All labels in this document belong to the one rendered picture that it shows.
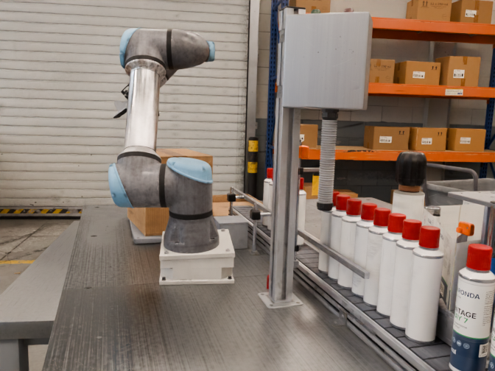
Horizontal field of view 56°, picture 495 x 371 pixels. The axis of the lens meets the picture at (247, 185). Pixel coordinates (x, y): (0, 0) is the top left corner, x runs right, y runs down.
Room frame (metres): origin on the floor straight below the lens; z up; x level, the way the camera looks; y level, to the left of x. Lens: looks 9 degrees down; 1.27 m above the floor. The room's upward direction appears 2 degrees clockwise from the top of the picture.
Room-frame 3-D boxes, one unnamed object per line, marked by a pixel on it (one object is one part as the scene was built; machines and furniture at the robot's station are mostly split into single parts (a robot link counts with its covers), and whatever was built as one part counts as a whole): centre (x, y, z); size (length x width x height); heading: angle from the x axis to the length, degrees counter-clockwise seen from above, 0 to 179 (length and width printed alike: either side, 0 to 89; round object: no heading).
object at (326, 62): (1.02, -0.16, 1.38); 0.17 x 0.10 x 0.19; 72
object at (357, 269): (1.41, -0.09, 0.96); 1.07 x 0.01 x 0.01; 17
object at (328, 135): (0.96, -0.16, 1.18); 0.04 x 0.04 x 0.21
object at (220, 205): (2.10, 0.07, 0.85); 0.30 x 0.26 x 0.04; 17
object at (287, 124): (1.06, -0.09, 1.16); 0.04 x 0.04 x 0.67; 17
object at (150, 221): (1.70, 0.30, 0.99); 0.30 x 0.24 x 0.27; 26
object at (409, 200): (1.30, -0.46, 1.03); 0.09 x 0.09 x 0.30
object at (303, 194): (1.37, -0.15, 0.98); 0.05 x 0.05 x 0.20
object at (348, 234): (1.04, -0.24, 0.98); 0.05 x 0.05 x 0.20
